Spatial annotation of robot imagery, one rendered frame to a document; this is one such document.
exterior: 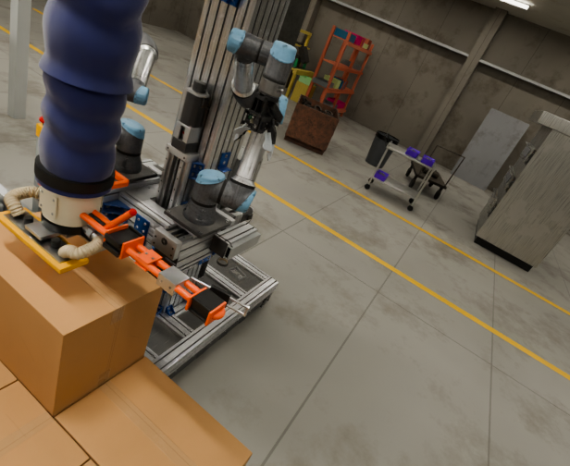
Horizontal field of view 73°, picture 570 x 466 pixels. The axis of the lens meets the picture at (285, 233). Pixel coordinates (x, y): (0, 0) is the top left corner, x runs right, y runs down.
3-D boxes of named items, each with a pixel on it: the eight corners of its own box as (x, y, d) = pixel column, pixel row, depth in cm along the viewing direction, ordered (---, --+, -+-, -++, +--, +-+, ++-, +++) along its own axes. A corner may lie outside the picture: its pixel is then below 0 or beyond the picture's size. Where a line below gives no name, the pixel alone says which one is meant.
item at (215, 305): (184, 309, 110) (188, 296, 108) (201, 299, 116) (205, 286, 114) (205, 326, 108) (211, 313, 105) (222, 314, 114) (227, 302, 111)
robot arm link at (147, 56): (161, 56, 191) (143, 114, 160) (138, 48, 187) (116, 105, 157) (166, 34, 183) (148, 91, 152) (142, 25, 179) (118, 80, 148)
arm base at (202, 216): (197, 204, 187) (203, 187, 182) (221, 220, 183) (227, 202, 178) (175, 212, 174) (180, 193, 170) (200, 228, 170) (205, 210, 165)
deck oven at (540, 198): (464, 212, 781) (535, 110, 681) (526, 245, 745) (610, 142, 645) (457, 234, 642) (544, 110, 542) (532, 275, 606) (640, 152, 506)
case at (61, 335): (-44, 313, 149) (-48, 229, 131) (56, 276, 182) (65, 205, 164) (52, 416, 131) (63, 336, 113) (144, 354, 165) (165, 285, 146)
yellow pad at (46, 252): (-7, 217, 127) (-7, 204, 124) (25, 211, 135) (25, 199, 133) (59, 275, 117) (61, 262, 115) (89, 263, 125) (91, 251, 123)
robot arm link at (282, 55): (299, 48, 119) (298, 50, 112) (286, 83, 124) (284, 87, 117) (275, 38, 118) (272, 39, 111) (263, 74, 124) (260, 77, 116)
